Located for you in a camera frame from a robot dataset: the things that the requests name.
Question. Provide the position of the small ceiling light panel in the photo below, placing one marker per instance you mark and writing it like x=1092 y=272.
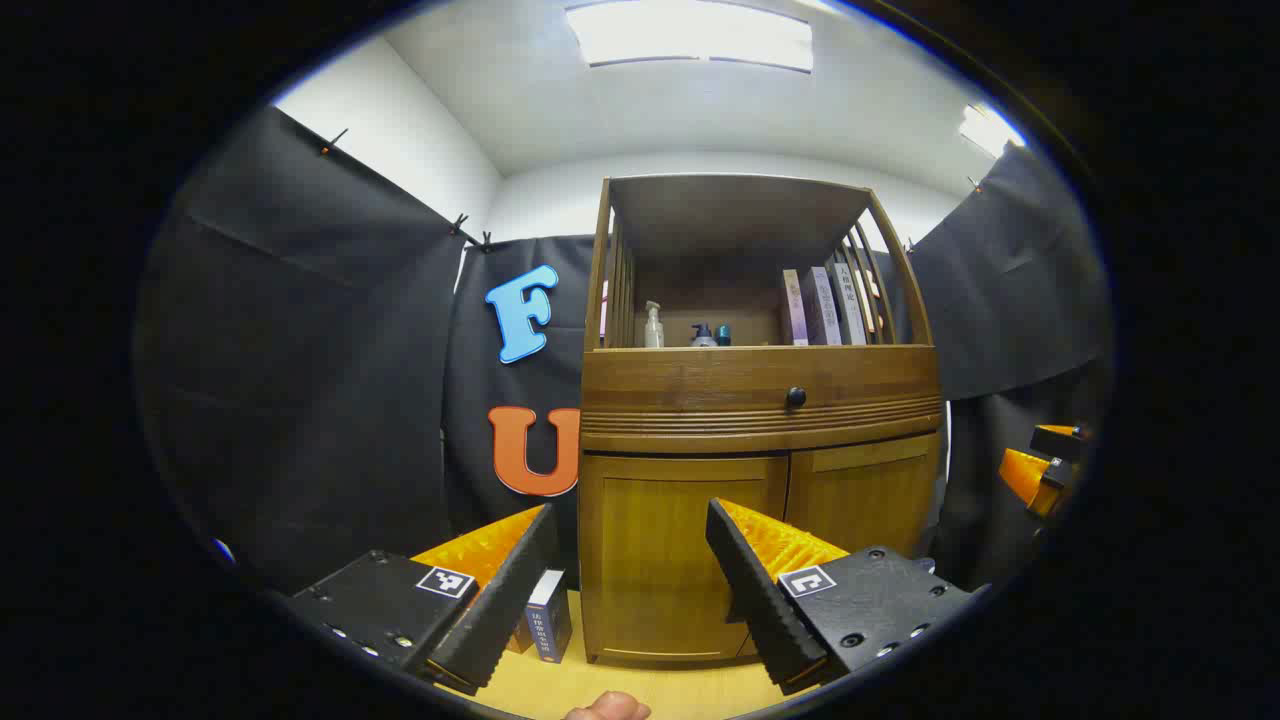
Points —
x=988 y=128

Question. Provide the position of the wooden double-door shoe cabinet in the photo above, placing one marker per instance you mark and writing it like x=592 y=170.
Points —
x=730 y=215

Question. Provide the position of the blue book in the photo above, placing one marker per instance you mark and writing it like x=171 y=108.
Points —
x=548 y=620

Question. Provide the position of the wooden drawer with black knob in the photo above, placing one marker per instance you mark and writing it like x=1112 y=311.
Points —
x=690 y=385

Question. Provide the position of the dark pump bottle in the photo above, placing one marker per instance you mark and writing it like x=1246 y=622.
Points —
x=703 y=338

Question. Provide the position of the white pump bottle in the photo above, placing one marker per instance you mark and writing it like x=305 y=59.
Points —
x=653 y=330

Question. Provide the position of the purple upright book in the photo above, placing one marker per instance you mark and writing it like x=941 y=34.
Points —
x=822 y=310

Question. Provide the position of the black backdrop cloth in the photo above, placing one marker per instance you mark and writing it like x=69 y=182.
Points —
x=300 y=380

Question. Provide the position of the pink upright book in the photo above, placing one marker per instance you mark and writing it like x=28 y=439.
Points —
x=794 y=310

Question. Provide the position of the wooden cabinet door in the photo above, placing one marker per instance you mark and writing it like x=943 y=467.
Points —
x=865 y=495
x=655 y=550

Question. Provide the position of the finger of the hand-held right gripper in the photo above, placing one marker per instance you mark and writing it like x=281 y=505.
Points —
x=1025 y=478

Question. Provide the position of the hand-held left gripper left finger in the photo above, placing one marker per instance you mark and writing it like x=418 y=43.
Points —
x=510 y=600

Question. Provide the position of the large ceiling light panel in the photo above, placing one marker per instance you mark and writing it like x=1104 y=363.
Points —
x=690 y=35

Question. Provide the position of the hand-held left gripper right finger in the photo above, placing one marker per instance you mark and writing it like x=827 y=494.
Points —
x=755 y=600

